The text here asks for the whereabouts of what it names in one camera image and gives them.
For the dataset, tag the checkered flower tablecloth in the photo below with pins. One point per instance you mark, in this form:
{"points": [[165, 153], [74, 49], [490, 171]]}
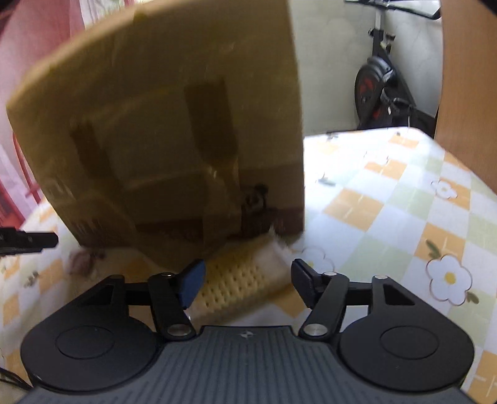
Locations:
{"points": [[388, 202]]}

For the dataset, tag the black exercise bike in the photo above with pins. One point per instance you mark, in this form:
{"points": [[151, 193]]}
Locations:
{"points": [[372, 89]]}

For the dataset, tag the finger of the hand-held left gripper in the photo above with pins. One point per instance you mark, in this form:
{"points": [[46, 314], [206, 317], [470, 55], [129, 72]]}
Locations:
{"points": [[31, 240]]}

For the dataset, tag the yellow cracker packet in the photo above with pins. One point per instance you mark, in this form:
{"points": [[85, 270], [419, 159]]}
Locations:
{"points": [[233, 279]]}

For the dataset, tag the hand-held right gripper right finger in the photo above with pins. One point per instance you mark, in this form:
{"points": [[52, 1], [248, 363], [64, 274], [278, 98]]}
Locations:
{"points": [[305, 279]]}

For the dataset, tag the printed wall tapestry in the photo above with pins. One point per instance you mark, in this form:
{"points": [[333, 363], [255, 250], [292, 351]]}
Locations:
{"points": [[31, 46]]}

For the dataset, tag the brown cardboard box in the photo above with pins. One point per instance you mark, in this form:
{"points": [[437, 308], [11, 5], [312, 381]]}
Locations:
{"points": [[155, 116]]}

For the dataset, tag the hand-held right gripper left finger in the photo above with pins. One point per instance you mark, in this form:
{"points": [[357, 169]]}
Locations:
{"points": [[192, 281]]}

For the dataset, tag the brown wooden board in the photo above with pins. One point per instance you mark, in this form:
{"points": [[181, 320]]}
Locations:
{"points": [[470, 77]]}

